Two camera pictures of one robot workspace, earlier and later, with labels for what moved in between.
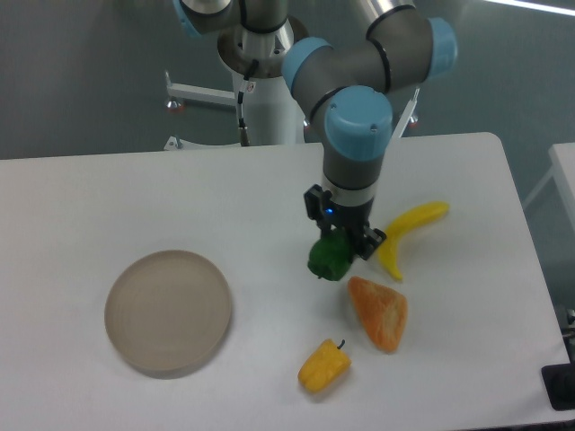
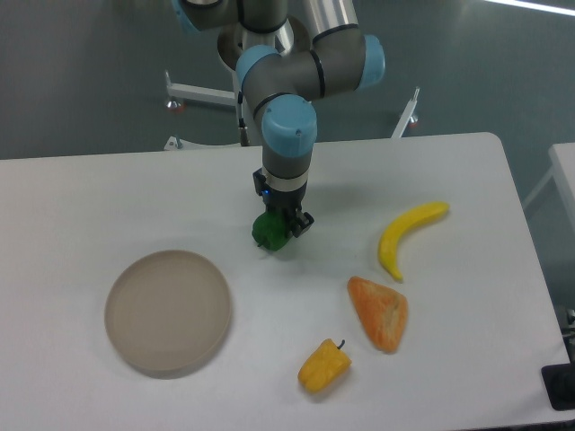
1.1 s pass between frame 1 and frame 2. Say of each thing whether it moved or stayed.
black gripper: moved
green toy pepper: moved
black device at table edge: stayed
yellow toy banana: stayed
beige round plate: stayed
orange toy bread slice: stayed
